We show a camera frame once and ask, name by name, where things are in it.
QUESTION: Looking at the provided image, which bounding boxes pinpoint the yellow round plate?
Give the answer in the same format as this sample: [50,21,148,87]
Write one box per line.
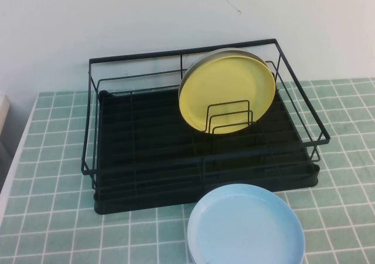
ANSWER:
[178,54,277,136]

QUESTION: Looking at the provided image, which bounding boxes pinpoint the black wire dish rack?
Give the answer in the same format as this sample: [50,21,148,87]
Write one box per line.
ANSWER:
[80,38,330,189]

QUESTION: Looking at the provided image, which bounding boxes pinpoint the light blue round plate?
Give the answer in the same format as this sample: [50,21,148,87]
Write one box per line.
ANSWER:
[186,183,306,264]

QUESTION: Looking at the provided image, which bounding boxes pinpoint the black plastic drip tray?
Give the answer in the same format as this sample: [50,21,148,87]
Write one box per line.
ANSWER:
[93,89,321,216]

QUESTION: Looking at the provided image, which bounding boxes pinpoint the green checked tablecloth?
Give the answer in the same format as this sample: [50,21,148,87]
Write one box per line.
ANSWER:
[0,77,375,264]

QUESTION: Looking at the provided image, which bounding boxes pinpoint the pale grey round plate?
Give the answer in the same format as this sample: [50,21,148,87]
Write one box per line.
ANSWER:
[179,48,266,82]

